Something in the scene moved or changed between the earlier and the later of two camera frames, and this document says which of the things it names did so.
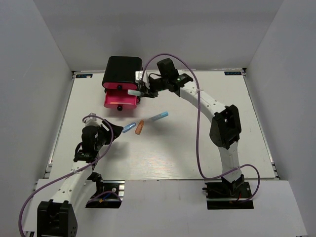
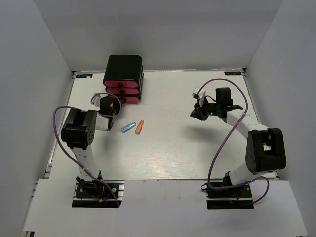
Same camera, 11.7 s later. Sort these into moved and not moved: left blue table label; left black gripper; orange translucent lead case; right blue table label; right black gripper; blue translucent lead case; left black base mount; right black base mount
Moved: left black gripper; right black gripper
Not moved: orange translucent lead case; left blue table label; right blue table label; blue translucent lead case; right black base mount; left black base mount
